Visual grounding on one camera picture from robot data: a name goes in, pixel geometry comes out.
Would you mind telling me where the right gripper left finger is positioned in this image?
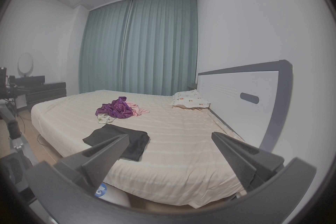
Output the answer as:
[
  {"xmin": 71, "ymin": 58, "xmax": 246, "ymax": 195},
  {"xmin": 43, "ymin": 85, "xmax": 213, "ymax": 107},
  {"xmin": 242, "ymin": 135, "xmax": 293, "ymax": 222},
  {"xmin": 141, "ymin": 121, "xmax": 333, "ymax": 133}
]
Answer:
[{"xmin": 52, "ymin": 133, "xmax": 130, "ymax": 188}]

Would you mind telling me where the pink garment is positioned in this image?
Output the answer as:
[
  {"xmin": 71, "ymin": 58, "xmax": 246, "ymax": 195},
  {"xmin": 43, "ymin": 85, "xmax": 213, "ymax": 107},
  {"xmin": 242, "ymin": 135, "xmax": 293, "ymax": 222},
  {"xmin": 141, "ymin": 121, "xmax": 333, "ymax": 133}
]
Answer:
[{"xmin": 127, "ymin": 102, "xmax": 150, "ymax": 116}]

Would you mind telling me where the black T-shirt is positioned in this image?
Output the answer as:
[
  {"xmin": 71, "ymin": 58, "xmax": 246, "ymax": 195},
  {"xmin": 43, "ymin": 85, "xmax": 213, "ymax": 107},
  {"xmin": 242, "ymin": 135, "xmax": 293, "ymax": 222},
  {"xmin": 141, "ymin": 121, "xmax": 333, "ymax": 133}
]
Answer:
[{"xmin": 83, "ymin": 124, "xmax": 150, "ymax": 162}]

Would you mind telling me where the bed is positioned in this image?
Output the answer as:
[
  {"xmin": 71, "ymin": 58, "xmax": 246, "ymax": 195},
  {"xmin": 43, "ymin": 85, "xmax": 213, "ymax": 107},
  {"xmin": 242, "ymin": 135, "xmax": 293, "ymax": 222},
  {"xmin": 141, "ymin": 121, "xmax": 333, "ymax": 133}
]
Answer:
[{"xmin": 31, "ymin": 60, "xmax": 293, "ymax": 209}]

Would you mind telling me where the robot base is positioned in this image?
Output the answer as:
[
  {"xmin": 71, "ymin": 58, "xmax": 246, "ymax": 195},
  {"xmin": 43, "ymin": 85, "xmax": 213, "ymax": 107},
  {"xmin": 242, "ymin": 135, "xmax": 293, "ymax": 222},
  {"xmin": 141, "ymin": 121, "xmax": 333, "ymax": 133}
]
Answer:
[{"xmin": 94, "ymin": 182, "xmax": 131, "ymax": 209}]

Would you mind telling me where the black chest of drawers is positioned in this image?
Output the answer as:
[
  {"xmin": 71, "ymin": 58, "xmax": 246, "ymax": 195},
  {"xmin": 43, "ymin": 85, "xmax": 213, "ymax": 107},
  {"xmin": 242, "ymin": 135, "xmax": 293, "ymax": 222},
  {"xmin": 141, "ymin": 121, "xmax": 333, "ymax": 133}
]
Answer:
[{"xmin": 15, "ymin": 75, "xmax": 67, "ymax": 106}]

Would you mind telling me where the round white mirror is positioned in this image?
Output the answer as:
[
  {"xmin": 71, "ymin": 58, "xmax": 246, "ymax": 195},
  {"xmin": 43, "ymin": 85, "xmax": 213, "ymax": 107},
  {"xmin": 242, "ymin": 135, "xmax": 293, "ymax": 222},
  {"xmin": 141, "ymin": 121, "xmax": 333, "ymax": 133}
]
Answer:
[{"xmin": 17, "ymin": 52, "xmax": 34, "ymax": 78}]

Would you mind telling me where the black cable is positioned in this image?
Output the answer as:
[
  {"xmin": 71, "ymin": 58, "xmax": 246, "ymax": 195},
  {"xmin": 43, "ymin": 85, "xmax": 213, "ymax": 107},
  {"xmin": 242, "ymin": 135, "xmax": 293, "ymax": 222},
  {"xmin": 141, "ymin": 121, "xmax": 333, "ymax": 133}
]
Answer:
[{"xmin": 36, "ymin": 134, "xmax": 53, "ymax": 150}]

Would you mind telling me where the white printed garment green trim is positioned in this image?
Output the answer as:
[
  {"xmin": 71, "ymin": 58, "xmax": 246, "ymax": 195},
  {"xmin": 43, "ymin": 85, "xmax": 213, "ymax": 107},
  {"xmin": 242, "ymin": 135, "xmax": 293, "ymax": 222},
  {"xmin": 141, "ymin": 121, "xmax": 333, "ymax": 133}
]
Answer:
[{"xmin": 97, "ymin": 114, "xmax": 116, "ymax": 124}]

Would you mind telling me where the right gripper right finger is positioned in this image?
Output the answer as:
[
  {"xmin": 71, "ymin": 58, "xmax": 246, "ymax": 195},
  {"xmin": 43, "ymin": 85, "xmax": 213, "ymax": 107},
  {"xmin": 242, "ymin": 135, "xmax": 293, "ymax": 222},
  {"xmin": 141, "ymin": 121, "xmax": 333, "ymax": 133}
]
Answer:
[{"xmin": 211, "ymin": 132, "xmax": 285, "ymax": 189}]

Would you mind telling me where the purple satin garment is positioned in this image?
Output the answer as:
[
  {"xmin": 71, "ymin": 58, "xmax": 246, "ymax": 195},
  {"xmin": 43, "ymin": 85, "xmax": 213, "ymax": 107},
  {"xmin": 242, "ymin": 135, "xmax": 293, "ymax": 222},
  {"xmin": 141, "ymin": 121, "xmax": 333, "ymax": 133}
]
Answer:
[{"xmin": 95, "ymin": 96, "xmax": 134, "ymax": 120}]

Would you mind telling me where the white printed pillow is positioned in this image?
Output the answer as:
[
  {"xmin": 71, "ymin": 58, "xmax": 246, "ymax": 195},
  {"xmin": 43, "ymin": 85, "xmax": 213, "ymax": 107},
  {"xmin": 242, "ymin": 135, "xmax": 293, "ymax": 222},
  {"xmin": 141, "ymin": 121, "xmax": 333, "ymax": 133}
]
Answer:
[{"xmin": 171, "ymin": 89, "xmax": 211, "ymax": 109}]

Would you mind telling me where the blue-green curtain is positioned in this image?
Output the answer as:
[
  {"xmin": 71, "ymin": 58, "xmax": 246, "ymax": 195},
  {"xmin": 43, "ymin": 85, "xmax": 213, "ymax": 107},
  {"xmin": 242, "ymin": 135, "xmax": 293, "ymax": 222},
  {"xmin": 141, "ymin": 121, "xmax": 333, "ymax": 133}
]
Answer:
[
  {"xmin": 120, "ymin": 0, "xmax": 198, "ymax": 96},
  {"xmin": 78, "ymin": 0, "xmax": 132, "ymax": 95}
]

